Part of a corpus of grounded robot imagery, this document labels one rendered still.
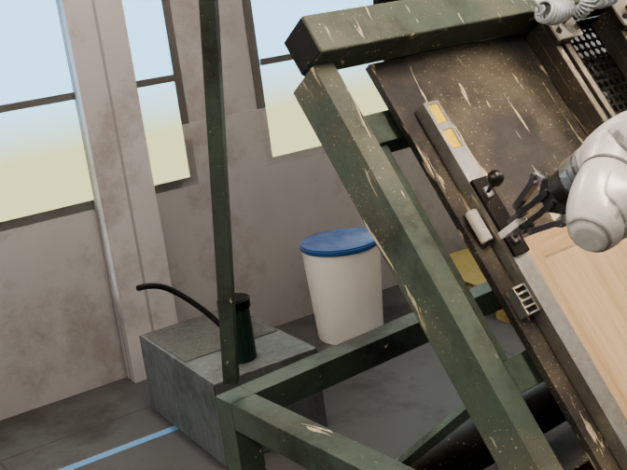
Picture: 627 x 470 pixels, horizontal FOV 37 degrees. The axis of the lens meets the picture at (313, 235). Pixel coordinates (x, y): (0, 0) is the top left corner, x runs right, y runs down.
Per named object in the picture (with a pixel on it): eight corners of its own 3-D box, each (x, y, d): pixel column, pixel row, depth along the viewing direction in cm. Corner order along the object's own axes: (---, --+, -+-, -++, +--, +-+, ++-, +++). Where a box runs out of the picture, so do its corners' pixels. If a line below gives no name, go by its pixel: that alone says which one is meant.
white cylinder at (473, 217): (462, 215, 218) (479, 246, 216) (468, 210, 215) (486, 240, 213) (470, 213, 219) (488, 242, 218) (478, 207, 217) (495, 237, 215)
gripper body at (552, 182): (550, 166, 184) (522, 189, 191) (574, 203, 182) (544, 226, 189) (575, 158, 188) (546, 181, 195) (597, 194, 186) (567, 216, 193)
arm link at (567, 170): (592, 191, 177) (571, 206, 181) (620, 181, 182) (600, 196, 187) (566, 151, 179) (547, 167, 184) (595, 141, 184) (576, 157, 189)
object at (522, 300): (520, 320, 211) (528, 315, 209) (504, 293, 213) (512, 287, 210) (532, 314, 213) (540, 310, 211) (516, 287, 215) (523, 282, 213)
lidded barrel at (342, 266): (369, 311, 574) (358, 222, 559) (405, 334, 532) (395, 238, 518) (299, 330, 558) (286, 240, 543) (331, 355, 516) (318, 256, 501)
